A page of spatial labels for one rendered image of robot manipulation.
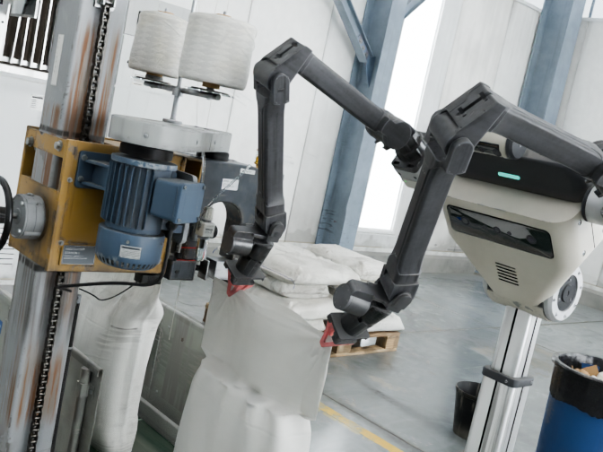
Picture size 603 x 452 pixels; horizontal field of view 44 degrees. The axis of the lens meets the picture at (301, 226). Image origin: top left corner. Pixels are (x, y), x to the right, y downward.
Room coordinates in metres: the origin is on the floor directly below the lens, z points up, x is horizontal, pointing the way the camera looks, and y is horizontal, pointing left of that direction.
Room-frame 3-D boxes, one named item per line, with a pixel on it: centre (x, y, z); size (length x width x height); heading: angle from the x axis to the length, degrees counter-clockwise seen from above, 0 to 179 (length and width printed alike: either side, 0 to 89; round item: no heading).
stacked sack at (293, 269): (4.92, -0.12, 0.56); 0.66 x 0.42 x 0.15; 134
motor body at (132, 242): (1.70, 0.38, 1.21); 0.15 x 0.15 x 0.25
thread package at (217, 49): (1.81, 0.28, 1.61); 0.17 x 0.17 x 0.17
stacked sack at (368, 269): (5.52, -0.39, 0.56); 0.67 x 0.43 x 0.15; 44
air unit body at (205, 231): (1.96, 0.25, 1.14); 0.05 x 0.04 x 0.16; 134
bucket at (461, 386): (4.02, -1.17, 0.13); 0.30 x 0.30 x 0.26
